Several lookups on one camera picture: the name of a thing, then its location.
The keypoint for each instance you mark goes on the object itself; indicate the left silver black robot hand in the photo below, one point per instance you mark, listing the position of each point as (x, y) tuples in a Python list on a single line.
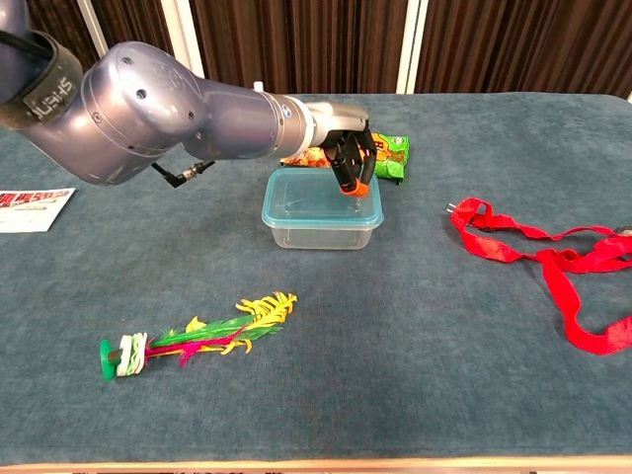
[(340, 118)]

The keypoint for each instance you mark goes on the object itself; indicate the blue plastic lid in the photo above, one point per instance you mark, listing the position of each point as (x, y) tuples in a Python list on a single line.
[(296, 207)]

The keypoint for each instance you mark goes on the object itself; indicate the clear plastic container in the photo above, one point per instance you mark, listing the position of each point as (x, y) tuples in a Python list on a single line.
[(316, 239)]

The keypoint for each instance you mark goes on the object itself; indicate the left purple-grey robot arm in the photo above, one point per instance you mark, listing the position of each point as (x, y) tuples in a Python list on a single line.
[(148, 108)]

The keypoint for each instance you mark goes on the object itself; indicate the green orange snack bag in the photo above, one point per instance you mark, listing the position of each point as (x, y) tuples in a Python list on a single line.
[(392, 158)]

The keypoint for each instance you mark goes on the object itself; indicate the dark brown curtain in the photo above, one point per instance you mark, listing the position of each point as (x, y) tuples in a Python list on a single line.
[(494, 44)]

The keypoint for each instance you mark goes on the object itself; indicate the teal table cloth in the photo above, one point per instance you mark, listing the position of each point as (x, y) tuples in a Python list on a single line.
[(345, 345)]

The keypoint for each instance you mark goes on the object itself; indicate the colourful feather shuttlecock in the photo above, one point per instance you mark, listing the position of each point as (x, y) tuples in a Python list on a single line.
[(133, 355)]

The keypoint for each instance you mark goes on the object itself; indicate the white red printed card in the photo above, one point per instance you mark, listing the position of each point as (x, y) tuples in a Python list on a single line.
[(24, 214)]

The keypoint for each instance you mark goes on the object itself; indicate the wide white frame post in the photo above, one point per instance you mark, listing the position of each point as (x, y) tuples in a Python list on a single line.
[(412, 44), (180, 24)]

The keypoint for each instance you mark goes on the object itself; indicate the thin white frame post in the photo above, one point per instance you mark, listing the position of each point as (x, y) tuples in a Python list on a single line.
[(91, 24)]

